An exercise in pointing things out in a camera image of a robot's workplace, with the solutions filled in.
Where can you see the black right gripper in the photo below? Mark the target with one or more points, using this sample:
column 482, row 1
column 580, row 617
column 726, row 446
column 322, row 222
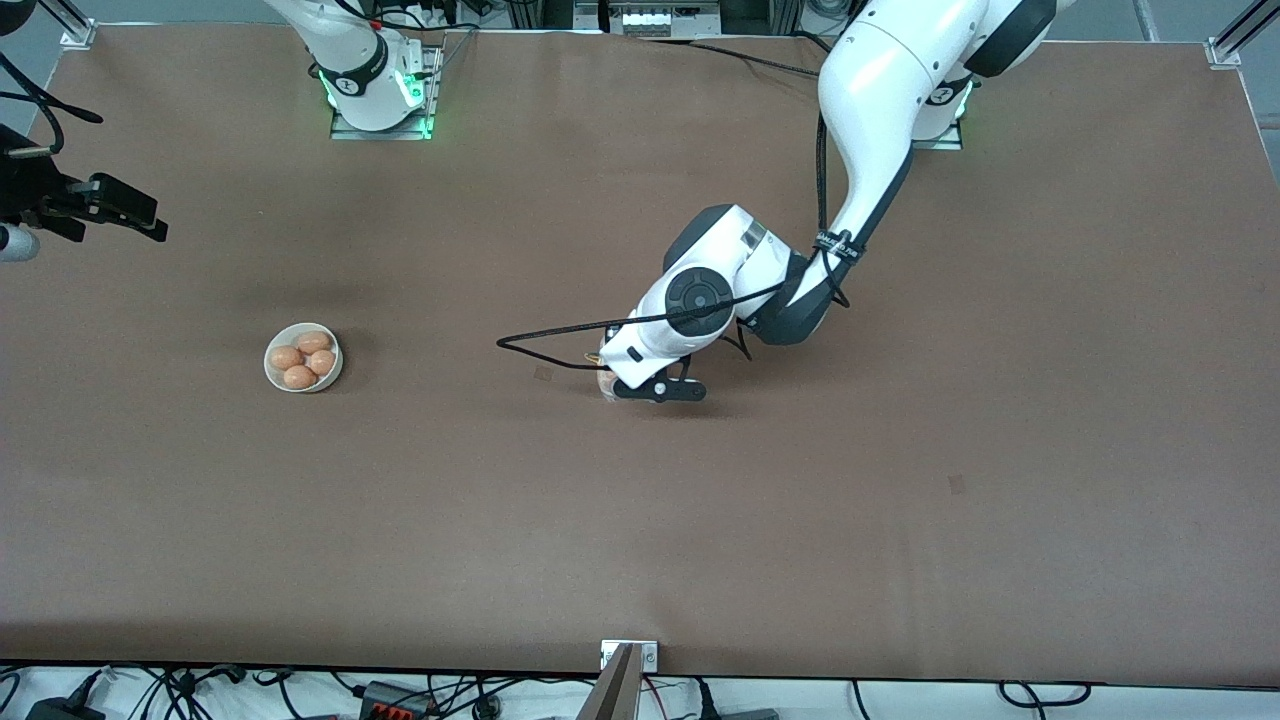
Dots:
column 28, row 186

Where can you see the clear plastic egg box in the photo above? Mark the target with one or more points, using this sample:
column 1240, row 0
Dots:
column 606, row 388

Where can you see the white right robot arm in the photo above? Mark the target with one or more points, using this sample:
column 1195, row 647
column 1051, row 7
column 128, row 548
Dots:
column 350, row 50

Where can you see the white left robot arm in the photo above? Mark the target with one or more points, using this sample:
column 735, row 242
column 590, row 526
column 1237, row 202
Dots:
column 880, row 80

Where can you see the brown egg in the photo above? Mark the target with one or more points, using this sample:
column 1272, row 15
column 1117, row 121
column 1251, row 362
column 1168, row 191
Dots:
column 321, row 362
column 299, row 377
column 286, row 357
column 313, row 342

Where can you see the grey control box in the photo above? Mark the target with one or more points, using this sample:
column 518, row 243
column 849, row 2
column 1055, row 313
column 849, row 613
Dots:
column 655, row 18

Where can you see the cream round bowl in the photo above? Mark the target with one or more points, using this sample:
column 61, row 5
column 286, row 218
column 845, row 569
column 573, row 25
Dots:
column 275, row 378

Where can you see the black power adapter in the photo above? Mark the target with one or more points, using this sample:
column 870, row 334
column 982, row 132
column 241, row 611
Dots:
column 65, row 711

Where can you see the black orange connector block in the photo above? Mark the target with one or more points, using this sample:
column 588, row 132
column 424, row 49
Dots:
column 395, row 700

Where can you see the metal table corner bracket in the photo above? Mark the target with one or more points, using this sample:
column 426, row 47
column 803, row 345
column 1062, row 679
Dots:
column 78, row 36
column 1222, row 53

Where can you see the aluminium frame profile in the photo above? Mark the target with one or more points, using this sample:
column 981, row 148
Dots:
column 1147, row 18
column 65, row 12

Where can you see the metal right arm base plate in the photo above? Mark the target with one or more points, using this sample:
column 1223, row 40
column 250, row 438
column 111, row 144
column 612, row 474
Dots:
column 345, row 132

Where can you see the grey camera mount pole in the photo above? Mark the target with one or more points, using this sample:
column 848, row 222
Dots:
column 612, row 695

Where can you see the metal table edge bracket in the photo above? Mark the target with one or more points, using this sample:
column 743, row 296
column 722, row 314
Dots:
column 648, row 655

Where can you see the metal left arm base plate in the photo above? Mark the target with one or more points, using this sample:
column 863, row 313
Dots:
column 940, row 144

